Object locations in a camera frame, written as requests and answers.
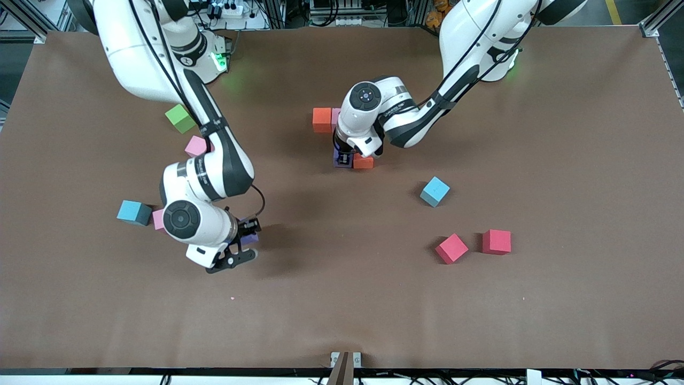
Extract cyan foam cube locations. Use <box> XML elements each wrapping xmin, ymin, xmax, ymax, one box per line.
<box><xmin>116</xmin><ymin>200</ymin><xmax>153</xmax><ymax>227</ymax></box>
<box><xmin>419</xmin><ymin>176</ymin><xmax>450</xmax><ymax>208</ymax></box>

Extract green foam cube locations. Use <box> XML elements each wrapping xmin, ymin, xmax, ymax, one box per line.
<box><xmin>165</xmin><ymin>104</ymin><xmax>197</xmax><ymax>134</ymax></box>

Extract red foam cube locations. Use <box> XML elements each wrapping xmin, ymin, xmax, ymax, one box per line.
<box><xmin>482</xmin><ymin>229</ymin><xmax>512</xmax><ymax>256</ymax></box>
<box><xmin>434</xmin><ymin>233</ymin><xmax>469</xmax><ymax>265</ymax></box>

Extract orange bagged items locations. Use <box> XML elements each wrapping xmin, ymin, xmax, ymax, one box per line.
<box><xmin>426</xmin><ymin>0</ymin><xmax>452</xmax><ymax>30</ymax></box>

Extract white power strip with plugs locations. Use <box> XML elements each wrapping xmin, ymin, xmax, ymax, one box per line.
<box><xmin>208</xmin><ymin>2</ymin><xmax>245</xmax><ymax>20</ymax></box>

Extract silver metal bracket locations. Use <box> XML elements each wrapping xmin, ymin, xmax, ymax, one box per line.
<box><xmin>330</xmin><ymin>351</ymin><xmax>362</xmax><ymax>368</ymax></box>

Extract brown tapered post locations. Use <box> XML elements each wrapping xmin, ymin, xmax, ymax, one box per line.
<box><xmin>327</xmin><ymin>351</ymin><xmax>355</xmax><ymax>385</ymax></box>

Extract aluminium frame corner profile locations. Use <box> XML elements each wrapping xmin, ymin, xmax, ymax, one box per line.
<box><xmin>638</xmin><ymin>0</ymin><xmax>684</xmax><ymax>38</ymax></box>
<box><xmin>0</xmin><ymin>0</ymin><xmax>46</xmax><ymax>44</ymax></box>

